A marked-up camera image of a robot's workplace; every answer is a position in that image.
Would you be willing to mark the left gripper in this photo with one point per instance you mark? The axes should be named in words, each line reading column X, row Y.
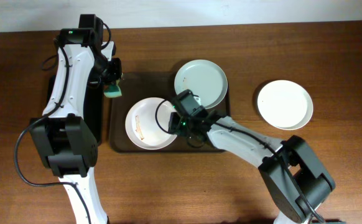
column 117, row 71

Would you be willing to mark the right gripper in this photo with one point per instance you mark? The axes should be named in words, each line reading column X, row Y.
column 174, row 124

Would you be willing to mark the green yellow sponge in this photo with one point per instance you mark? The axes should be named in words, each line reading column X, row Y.
column 112, row 90

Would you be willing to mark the pale blue plate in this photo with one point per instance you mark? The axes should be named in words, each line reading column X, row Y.
column 205, row 79

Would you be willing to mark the white plate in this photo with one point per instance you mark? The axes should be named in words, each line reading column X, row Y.
column 285, row 105
column 141, row 126

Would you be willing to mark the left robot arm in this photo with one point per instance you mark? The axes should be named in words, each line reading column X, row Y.
column 78, row 54

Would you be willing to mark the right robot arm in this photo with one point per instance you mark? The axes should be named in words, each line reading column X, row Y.
column 296, row 179

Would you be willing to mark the black plastic tray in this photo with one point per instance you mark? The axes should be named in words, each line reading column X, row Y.
column 75, row 113

